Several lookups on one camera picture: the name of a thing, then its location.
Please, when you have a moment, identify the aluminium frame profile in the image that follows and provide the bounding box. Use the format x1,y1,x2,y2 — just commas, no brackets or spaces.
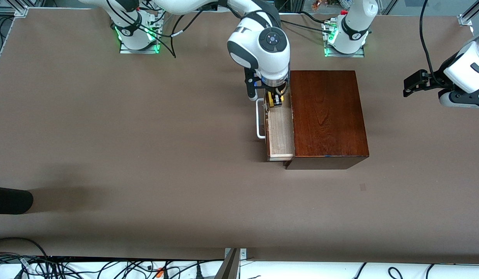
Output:
0,0,29,17

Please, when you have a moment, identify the aluminium profile post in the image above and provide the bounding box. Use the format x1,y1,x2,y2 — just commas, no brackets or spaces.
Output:
214,248,248,279

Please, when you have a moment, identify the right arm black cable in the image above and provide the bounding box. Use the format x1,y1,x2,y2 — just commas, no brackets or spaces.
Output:
108,0,209,59

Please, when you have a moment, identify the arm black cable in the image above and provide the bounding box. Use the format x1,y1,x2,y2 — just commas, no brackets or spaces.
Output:
108,0,209,59
419,0,445,88

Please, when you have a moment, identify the dark wooden cabinet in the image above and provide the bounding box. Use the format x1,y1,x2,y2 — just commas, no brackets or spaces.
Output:
284,70,370,170

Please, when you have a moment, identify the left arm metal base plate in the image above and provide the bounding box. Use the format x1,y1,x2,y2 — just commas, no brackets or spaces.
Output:
323,23,366,58

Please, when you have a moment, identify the aluminium corner bracket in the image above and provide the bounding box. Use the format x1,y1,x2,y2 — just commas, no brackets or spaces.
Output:
458,0,479,27

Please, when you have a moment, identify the grey braided cable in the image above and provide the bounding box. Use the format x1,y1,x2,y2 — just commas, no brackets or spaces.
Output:
0,253,27,268

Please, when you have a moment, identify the black cable on table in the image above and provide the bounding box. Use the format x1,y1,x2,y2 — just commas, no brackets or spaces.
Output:
280,12,333,33

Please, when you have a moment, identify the wooden drawer with metal handle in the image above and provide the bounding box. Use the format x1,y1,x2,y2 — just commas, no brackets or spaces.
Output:
256,79,295,162

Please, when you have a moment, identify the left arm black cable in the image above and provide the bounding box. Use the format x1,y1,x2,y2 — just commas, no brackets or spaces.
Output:
419,0,445,88

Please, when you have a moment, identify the black arched cable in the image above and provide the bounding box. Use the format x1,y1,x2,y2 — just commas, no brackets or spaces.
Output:
0,237,50,258

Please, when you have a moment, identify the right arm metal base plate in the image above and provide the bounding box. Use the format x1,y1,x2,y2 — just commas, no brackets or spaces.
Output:
119,37,161,54

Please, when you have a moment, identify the yellow wooden block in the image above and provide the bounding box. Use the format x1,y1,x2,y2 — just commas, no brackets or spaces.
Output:
267,90,283,107

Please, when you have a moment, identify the black ribbed cylinder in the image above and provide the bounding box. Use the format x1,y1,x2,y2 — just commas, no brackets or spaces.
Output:
0,186,34,215

